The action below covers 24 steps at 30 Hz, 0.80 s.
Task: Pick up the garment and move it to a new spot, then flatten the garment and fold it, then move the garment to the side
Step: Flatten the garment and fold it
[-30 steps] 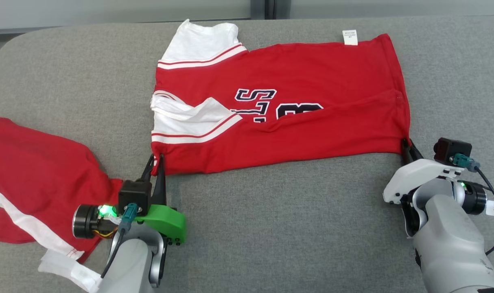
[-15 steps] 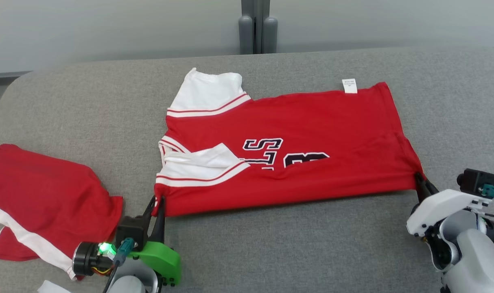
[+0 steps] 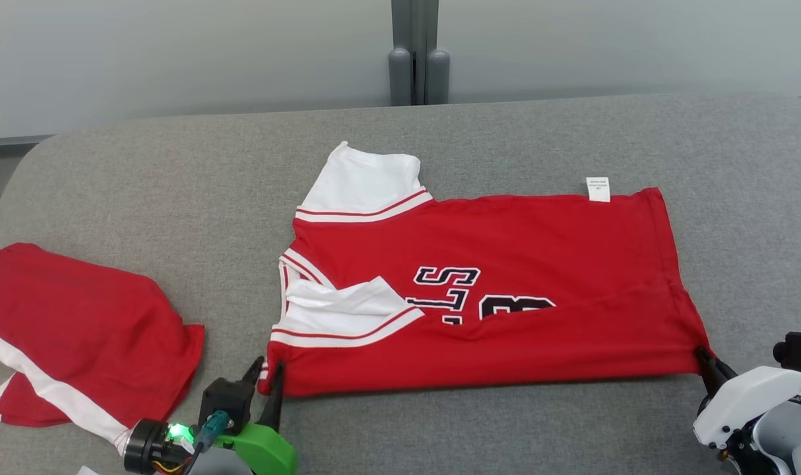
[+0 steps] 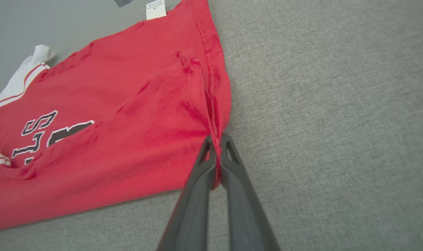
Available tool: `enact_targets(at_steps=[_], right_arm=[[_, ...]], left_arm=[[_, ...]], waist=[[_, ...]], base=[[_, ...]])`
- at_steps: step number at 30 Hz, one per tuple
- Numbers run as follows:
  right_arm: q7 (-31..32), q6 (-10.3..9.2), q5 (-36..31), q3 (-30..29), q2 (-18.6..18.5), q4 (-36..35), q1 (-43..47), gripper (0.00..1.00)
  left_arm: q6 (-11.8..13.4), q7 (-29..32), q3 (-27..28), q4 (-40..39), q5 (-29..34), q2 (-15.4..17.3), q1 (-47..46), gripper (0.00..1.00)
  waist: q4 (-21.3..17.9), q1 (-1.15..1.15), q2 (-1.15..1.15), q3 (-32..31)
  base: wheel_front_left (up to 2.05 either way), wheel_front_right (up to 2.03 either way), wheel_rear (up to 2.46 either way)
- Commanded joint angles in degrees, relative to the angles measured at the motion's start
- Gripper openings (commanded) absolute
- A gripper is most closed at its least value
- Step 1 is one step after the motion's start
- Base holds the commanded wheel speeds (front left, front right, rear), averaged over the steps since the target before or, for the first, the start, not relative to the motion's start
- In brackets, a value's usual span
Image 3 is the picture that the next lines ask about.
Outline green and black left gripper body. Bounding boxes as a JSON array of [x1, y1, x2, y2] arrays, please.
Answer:
[[214, 422, 300, 475]]

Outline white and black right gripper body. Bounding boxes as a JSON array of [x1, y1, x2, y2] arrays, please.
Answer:
[[693, 366, 801, 449]]

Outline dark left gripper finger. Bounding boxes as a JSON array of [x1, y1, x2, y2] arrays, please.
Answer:
[[241, 356, 265, 390], [259, 362, 286, 433]]

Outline red and white shorts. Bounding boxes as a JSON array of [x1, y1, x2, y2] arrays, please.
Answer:
[[0, 243, 205, 456]]

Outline red and white jersey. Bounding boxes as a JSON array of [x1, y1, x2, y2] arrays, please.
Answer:
[[259, 141, 715, 398]]

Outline grey partition upright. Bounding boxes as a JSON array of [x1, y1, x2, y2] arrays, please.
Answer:
[[392, 0, 439, 105]]

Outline left cable with teal plug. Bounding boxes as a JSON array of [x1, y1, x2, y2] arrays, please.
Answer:
[[179, 409, 234, 475]]

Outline grey cylinder post foot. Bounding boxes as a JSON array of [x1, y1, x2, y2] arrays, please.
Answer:
[[388, 47, 413, 106], [426, 48, 451, 105]]

